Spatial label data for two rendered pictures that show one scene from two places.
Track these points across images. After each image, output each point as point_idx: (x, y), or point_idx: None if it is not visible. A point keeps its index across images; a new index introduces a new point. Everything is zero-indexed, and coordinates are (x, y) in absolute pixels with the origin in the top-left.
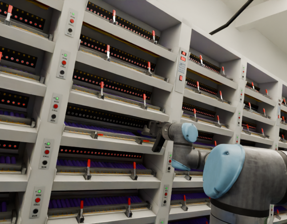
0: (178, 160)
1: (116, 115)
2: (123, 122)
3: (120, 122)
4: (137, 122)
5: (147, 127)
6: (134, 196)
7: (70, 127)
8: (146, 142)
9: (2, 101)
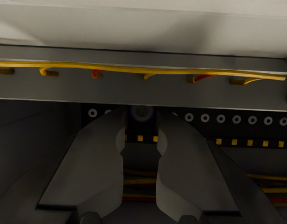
0: None
1: (260, 146)
2: (215, 120)
3: (235, 118)
4: (143, 130)
5: (62, 102)
6: None
7: None
8: (156, 50)
9: None
